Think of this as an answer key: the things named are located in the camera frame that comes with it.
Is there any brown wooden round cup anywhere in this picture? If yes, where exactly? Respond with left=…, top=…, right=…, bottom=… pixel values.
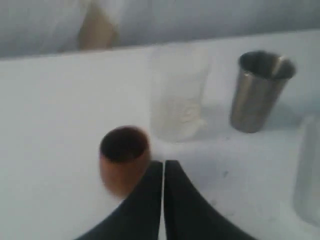
left=99, top=125, right=151, bottom=199

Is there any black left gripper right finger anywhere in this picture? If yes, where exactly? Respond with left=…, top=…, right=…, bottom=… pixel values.
left=163, top=160, right=254, bottom=240

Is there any white plastic tray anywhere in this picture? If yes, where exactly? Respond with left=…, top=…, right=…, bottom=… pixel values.
left=292, top=115, right=320, bottom=228

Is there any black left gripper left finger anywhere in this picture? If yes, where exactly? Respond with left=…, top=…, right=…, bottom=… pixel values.
left=78, top=161, right=163, bottom=240

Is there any stainless steel cup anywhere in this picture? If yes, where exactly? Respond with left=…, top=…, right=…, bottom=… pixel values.
left=229, top=50, right=297, bottom=133

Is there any clear plastic container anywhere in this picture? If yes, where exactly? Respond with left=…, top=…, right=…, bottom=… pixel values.
left=150, top=46, right=212, bottom=142

